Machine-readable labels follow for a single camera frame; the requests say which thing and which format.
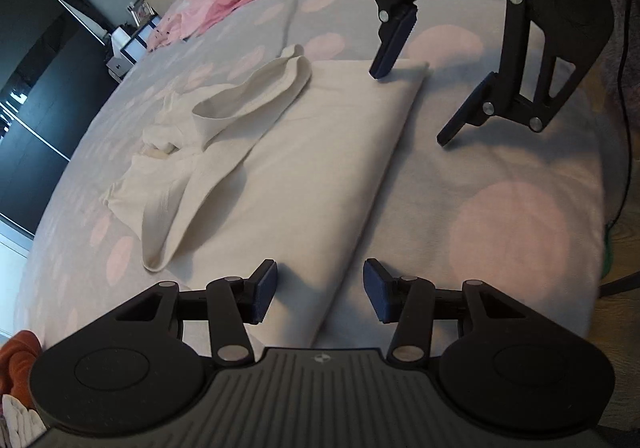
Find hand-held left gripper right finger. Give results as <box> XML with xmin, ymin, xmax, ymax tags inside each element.
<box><xmin>362</xmin><ymin>258</ymin><xmax>528</xmax><ymax>370</ymax></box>

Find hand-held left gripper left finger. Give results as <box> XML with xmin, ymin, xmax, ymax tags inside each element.
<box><xmin>102</xmin><ymin>259</ymin><xmax>278</xmax><ymax>369</ymax></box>

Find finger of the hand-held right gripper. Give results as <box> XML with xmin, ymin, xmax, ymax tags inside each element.
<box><xmin>436</xmin><ymin>0</ymin><xmax>593</xmax><ymax>147</ymax></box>
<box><xmin>360</xmin><ymin>0</ymin><xmax>463</xmax><ymax>81</ymax></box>

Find white shirt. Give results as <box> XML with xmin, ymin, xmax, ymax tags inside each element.
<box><xmin>100</xmin><ymin>44</ymin><xmax>431</xmax><ymax>349</ymax></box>

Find stack of folded clothes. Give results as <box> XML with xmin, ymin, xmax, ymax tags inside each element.
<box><xmin>0</xmin><ymin>393</ymin><xmax>48</xmax><ymax>448</ymax></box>

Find grey fuzzy cloth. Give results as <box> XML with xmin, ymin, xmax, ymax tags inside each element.
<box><xmin>592</xmin><ymin>0</ymin><xmax>640</xmax><ymax>78</ymax></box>

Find bed with polka dot sheet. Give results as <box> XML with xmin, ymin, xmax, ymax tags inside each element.
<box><xmin>10</xmin><ymin>0</ymin><xmax>613</xmax><ymax>379</ymax></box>

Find green object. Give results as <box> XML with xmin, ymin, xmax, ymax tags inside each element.
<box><xmin>600</xmin><ymin>225</ymin><xmax>616</xmax><ymax>281</ymax></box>

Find pink printed pillow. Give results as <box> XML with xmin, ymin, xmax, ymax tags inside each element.
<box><xmin>145</xmin><ymin>0</ymin><xmax>238</xmax><ymax>51</ymax></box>

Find rust orange towel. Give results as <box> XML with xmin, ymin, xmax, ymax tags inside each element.
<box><xmin>0</xmin><ymin>330</ymin><xmax>43</xmax><ymax>396</ymax></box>

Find white nightstand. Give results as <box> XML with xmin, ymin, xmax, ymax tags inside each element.
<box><xmin>105</xmin><ymin>15</ymin><xmax>163</xmax><ymax>83</ymax></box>

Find black sliding wardrobe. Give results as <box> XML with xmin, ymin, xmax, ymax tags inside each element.
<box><xmin>0</xmin><ymin>0</ymin><xmax>118</xmax><ymax>236</ymax></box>

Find black cable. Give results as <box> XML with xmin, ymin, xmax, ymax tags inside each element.
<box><xmin>602</xmin><ymin>0</ymin><xmax>638</xmax><ymax>233</ymax></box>

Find dark furniture frame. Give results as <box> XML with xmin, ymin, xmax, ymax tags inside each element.
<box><xmin>597</xmin><ymin>273</ymin><xmax>640</xmax><ymax>299</ymax></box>

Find photo frame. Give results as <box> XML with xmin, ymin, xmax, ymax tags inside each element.
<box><xmin>127</xmin><ymin>0</ymin><xmax>153</xmax><ymax>26</ymax></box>

